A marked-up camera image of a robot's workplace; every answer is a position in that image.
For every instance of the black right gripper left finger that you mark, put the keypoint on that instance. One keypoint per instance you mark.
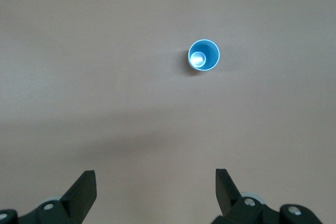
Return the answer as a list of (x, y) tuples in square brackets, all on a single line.
[(78, 197)]

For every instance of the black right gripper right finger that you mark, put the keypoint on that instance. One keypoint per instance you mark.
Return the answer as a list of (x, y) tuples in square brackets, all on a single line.
[(228, 197)]

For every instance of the light blue plastic cup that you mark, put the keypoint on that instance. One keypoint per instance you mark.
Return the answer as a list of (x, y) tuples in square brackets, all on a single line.
[(208, 52)]

